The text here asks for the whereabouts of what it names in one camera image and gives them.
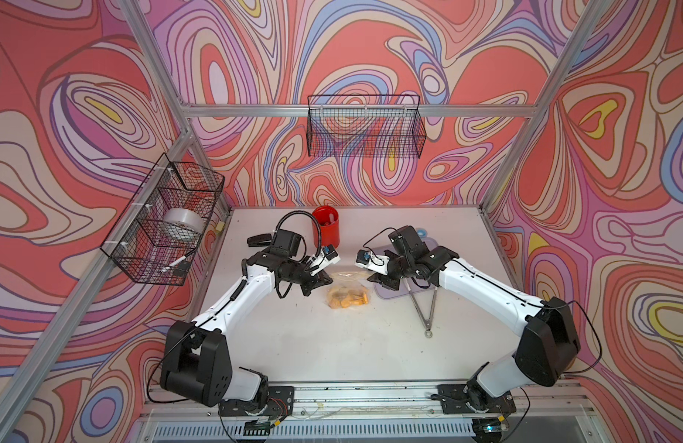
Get black wire basket at back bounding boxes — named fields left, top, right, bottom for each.
left=306, top=92, right=427, bottom=159

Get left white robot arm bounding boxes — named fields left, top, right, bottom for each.
left=158, top=210, right=341, bottom=415

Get lilac plastic tray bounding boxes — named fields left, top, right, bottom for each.
left=373, top=237, right=438, bottom=299

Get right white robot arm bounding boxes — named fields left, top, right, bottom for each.
left=355, top=225, right=581, bottom=413

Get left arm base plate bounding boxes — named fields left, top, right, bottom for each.
left=218, top=385, right=295, bottom=441

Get clear bag with yellow lion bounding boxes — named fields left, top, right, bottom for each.
left=326, top=271, right=371, bottom=309

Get white marker in basket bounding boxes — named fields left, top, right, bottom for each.
left=160, top=255, right=187, bottom=272

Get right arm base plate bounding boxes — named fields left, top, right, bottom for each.
left=429, top=383, right=517, bottom=416

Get black wire basket on left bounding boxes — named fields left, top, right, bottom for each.
left=100, top=154, right=225, bottom=286

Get red cylindrical cup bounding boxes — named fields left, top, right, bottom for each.
left=312, top=206, right=341, bottom=248

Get black wire basket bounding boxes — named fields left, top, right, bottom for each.
left=100, top=154, right=225, bottom=286
left=306, top=92, right=427, bottom=159

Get steel tongs with silicone tips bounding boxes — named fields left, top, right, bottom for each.
left=406, top=276, right=439, bottom=339

